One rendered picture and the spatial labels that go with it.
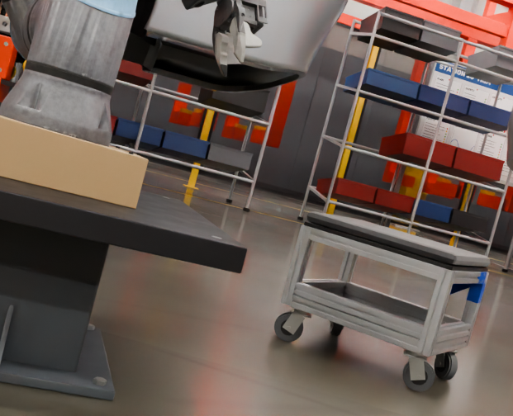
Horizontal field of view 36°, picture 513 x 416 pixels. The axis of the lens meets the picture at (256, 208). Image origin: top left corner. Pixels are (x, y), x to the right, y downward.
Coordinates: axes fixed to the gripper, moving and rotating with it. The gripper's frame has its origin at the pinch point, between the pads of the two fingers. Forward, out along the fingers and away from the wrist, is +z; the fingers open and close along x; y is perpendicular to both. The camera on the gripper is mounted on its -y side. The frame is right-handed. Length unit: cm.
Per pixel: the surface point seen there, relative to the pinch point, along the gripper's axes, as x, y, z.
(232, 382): 18, 8, 58
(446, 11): 428, 569, -410
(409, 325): 19, 57, 45
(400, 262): 18, 55, 31
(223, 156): 395, 237, -162
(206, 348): 37, 13, 49
